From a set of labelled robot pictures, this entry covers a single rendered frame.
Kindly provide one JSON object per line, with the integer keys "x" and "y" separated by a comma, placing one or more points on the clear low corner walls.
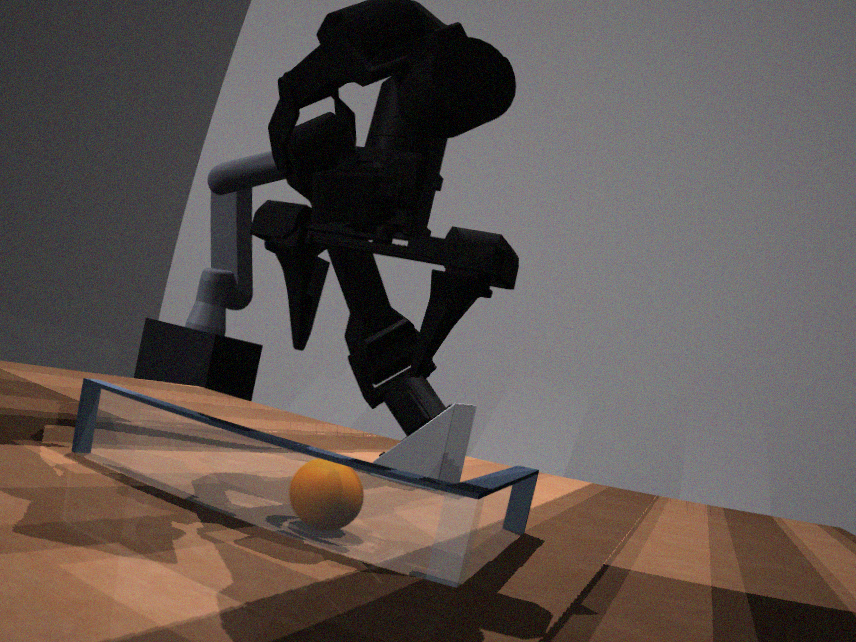
{"x": 415, "y": 530}

